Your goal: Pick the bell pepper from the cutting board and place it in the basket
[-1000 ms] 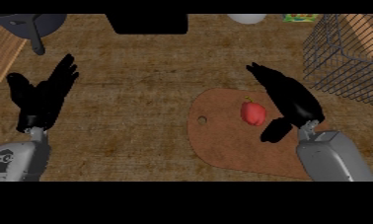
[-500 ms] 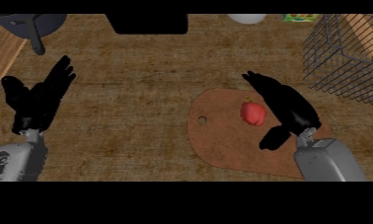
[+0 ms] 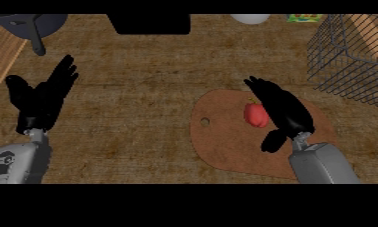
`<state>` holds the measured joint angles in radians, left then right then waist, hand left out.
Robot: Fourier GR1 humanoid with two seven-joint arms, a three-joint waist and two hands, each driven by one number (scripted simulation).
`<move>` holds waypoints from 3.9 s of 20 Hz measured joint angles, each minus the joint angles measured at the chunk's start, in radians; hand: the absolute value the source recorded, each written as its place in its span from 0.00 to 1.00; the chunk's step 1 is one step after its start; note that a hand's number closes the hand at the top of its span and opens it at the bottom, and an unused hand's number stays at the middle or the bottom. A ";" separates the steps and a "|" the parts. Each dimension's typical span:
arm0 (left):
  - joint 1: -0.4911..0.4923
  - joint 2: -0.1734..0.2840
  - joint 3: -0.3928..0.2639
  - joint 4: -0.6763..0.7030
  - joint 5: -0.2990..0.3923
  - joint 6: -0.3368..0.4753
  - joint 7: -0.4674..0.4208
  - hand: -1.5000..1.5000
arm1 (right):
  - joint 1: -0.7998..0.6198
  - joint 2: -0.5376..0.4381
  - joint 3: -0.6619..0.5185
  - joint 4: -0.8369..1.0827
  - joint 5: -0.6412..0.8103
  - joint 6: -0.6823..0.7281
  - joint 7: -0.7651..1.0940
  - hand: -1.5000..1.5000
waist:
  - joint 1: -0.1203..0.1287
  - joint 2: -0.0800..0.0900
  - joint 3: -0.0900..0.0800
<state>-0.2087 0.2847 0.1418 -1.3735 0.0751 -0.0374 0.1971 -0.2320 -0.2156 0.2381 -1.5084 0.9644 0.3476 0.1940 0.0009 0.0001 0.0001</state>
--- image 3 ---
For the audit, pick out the brown wooden cutting board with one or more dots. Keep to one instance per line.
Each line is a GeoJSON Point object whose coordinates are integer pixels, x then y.
{"type": "Point", "coordinates": [230, 137]}

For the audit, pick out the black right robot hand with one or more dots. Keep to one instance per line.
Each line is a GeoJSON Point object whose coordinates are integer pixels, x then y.
{"type": "Point", "coordinates": [285, 107]}

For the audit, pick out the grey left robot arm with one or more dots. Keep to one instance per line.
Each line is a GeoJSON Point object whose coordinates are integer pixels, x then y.
{"type": "Point", "coordinates": [22, 159]}

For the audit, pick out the pale wooden board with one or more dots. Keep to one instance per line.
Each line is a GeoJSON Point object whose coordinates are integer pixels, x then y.
{"type": "Point", "coordinates": [10, 52]}

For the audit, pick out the red bell pepper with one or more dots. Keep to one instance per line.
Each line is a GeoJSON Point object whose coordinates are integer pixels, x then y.
{"type": "Point", "coordinates": [256, 114]}

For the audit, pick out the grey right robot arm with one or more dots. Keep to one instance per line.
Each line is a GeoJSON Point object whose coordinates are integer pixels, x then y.
{"type": "Point", "coordinates": [319, 162]}

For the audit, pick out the dark grey frying pan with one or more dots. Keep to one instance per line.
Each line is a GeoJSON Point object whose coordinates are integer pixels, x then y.
{"type": "Point", "coordinates": [31, 27]}

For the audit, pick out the white round bowl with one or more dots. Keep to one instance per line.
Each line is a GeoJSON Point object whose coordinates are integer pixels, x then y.
{"type": "Point", "coordinates": [251, 18]}

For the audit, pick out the black box appliance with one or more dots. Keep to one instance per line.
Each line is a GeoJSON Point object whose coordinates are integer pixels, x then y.
{"type": "Point", "coordinates": [149, 23]}

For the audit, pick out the green printed packet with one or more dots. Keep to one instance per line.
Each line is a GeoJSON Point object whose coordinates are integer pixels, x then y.
{"type": "Point", "coordinates": [304, 17]}

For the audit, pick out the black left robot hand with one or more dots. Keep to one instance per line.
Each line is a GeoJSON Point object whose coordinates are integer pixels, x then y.
{"type": "Point", "coordinates": [43, 99]}

